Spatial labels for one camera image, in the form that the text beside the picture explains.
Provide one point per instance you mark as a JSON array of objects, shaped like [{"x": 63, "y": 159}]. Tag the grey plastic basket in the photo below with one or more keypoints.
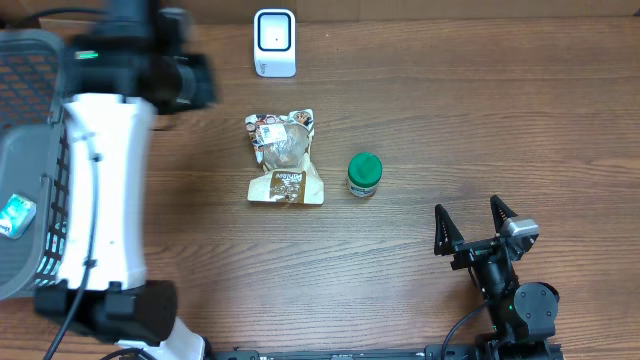
[{"x": 34, "y": 158}]

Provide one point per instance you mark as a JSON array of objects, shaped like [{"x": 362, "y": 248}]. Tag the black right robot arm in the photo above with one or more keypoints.
[{"x": 522, "y": 315}]

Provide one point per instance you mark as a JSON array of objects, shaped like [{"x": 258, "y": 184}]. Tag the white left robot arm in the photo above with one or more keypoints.
[{"x": 121, "y": 75}]

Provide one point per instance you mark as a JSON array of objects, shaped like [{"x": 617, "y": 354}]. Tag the green lid jar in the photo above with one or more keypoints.
[{"x": 364, "y": 174}]

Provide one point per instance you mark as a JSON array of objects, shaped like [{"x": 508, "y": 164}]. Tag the white barcode scanner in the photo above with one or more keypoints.
[{"x": 274, "y": 41}]

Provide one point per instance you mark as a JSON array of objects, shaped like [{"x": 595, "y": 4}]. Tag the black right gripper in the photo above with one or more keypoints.
[{"x": 448, "y": 241}]

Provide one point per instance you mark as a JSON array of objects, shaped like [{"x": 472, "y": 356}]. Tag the teal tissue packet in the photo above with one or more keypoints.
[{"x": 17, "y": 215}]

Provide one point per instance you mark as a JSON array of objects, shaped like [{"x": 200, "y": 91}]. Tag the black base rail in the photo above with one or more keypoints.
[{"x": 325, "y": 355}]

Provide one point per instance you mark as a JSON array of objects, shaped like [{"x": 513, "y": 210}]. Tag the clear brown bread bag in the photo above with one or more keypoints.
[{"x": 282, "y": 146}]

